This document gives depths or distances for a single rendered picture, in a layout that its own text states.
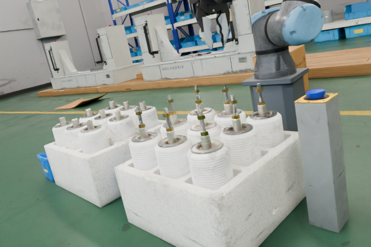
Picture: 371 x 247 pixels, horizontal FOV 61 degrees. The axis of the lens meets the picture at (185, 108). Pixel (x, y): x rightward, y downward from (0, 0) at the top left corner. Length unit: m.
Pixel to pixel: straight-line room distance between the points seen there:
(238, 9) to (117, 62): 1.88
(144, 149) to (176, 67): 2.51
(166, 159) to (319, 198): 0.37
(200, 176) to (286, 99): 0.53
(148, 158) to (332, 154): 0.45
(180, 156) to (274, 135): 0.26
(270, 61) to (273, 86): 0.09
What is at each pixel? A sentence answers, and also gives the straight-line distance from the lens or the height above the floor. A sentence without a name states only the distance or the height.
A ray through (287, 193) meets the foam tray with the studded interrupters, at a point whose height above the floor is 0.06.
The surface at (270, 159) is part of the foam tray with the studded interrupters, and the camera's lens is 0.79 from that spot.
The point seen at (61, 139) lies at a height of 0.20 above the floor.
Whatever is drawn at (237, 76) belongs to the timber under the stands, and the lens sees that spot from 2.83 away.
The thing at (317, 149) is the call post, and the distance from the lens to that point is 0.76.
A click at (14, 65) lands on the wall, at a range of 7.41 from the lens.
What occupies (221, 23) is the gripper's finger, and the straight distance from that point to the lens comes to 0.92.
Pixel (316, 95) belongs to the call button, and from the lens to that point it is 0.73.
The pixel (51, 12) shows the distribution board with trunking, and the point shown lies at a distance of 7.74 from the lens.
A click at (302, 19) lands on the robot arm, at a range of 1.01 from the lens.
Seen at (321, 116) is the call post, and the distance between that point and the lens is 0.72.
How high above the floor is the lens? 0.50
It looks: 13 degrees down
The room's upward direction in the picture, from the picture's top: 12 degrees counter-clockwise
